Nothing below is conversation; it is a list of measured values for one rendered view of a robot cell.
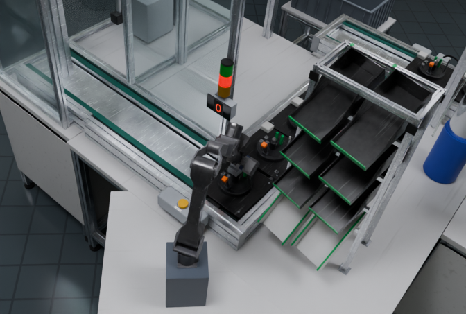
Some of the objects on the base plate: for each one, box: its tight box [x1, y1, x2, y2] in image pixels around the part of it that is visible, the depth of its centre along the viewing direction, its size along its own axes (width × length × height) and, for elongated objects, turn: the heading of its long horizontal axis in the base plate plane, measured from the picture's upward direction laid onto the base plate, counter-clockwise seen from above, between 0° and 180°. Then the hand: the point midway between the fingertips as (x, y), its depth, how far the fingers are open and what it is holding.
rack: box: [286, 40, 447, 275], centre depth 179 cm, size 21×36×80 cm, turn 45°
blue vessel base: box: [423, 119, 466, 184], centre depth 228 cm, size 16×16×27 cm
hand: (239, 159), depth 197 cm, fingers closed on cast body, 4 cm apart
